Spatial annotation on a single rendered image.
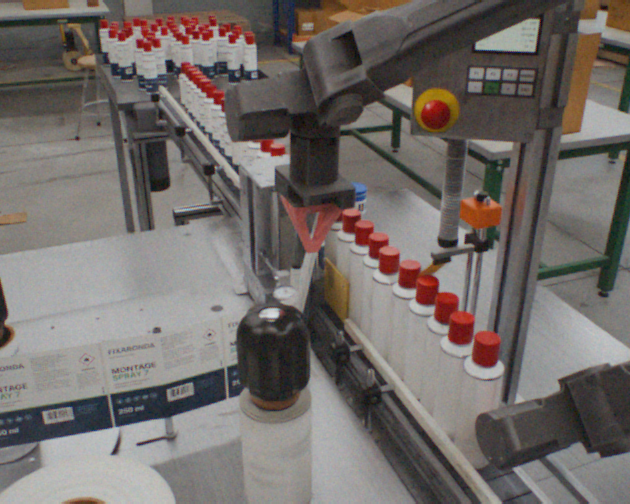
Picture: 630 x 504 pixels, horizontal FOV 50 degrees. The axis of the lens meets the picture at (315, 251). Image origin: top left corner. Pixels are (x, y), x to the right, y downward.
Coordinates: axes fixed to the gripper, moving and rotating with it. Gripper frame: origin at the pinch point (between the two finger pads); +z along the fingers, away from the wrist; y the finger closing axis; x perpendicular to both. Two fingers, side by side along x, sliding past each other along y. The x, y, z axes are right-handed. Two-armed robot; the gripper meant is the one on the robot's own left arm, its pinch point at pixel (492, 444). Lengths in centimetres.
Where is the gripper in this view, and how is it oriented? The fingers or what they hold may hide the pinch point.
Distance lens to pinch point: 96.0
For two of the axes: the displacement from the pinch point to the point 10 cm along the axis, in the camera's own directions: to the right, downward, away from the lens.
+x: 3.0, 8.9, -3.5
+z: -2.4, 4.2, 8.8
